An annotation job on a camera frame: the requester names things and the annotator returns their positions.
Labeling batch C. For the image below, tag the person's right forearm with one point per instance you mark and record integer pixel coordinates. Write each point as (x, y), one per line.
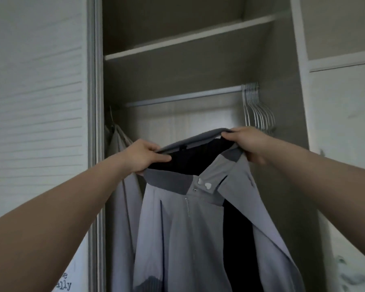
(328, 197)

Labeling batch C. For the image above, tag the closet rod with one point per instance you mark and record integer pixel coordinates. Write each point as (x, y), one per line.
(182, 96)

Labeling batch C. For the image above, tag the person's right hand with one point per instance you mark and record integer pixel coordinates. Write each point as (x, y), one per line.
(252, 143)

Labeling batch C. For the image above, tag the person's left hand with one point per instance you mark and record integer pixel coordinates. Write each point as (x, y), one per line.
(143, 156)

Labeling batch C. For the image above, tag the beige jacket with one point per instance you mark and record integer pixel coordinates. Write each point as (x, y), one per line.
(125, 228)

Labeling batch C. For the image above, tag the person's left forearm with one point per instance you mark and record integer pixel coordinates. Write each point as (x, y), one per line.
(42, 228)

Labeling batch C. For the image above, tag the white door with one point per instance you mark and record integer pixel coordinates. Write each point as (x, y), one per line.
(347, 149)

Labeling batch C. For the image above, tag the grey two-tone jacket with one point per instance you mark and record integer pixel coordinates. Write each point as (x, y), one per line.
(182, 240)

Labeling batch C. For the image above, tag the bunch of white hangers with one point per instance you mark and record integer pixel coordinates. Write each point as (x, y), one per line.
(258, 109)

